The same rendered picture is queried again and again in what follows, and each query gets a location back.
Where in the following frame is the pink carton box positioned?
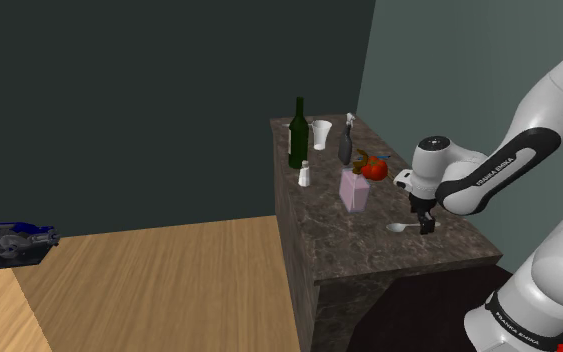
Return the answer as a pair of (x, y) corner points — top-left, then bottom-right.
(338, 167), (371, 214)

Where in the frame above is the dark green wine bottle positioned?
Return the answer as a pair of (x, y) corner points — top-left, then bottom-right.
(287, 96), (310, 170)

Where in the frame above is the grey spray bottle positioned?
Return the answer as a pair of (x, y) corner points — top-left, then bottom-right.
(337, 112), (357, 166)

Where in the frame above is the blue and grey power saw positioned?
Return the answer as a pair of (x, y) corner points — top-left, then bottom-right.
(0, 221), (62, 272)

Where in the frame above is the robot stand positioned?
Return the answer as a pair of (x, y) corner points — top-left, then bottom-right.
(346, 264), (563, 352)

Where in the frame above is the brown curved object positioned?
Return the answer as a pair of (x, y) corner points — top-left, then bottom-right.
(351, 149), (371, 176)

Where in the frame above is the white cup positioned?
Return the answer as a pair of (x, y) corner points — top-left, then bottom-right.
(311, 119), (334, 151)

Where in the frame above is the white salt shaker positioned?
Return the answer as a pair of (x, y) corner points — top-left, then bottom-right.
(297, 159), (311, 188)

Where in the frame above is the silver spoon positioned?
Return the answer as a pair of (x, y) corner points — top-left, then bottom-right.
(385, 221), (442, 234)

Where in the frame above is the red tomato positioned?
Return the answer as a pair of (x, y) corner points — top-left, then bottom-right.
(361, 155), (390, 182)

